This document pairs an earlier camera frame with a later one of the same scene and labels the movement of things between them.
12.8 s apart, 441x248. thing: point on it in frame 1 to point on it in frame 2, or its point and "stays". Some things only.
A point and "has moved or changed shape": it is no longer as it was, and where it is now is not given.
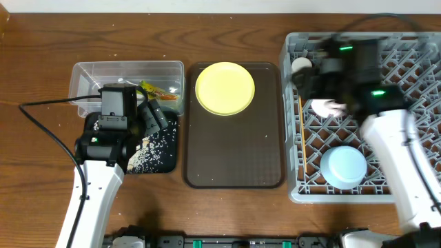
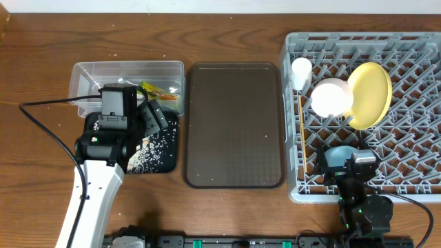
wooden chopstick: [302, 132] stays
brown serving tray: [242, 151] stays
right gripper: [306, 83] to [335, 172]
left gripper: [154, 116] stays
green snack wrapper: [154, 92] stays
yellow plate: [224, 88] has moved or changed shape
